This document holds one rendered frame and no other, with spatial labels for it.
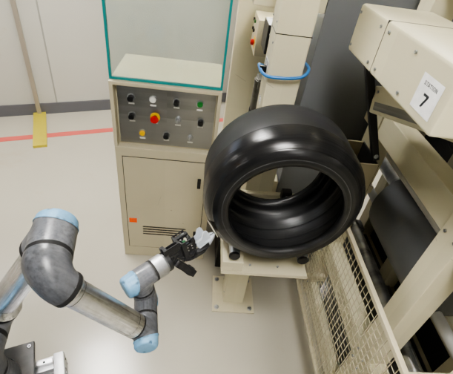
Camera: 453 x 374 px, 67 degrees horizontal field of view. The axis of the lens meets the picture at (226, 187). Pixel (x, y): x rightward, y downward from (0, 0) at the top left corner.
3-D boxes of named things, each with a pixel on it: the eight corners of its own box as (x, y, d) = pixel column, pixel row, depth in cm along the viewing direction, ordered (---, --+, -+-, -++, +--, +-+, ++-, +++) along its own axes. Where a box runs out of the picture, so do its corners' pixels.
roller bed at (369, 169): (316, 187, 180) (334, 138, 162) (343, 189, 182) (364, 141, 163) (325, 213, 165) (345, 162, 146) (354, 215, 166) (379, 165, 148)
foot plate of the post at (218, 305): (212, 276, 238) (212, 274, 237) (250, 278, 240) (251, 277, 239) (211, 312, 217) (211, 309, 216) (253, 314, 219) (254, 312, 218)
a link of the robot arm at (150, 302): (136, 326, 115) (130, 309, 108) (136, 297, 124) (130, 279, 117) (160, 322, 116) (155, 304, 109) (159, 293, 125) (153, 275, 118)
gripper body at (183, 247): (196, 235, 117) (166, 255, 111) (202, 255, 121) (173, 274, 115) (184, 228, 122) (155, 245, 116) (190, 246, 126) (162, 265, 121)
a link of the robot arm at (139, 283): (121, 289, 114) (115, 274, 108) (150, 270, 119) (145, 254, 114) (133, 306, 109) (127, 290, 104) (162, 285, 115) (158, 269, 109)
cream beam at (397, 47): (345, 48, 123) (360, 1, 113) (413, 57, 125) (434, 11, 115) (425, 138, 75) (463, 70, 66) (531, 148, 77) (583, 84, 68)
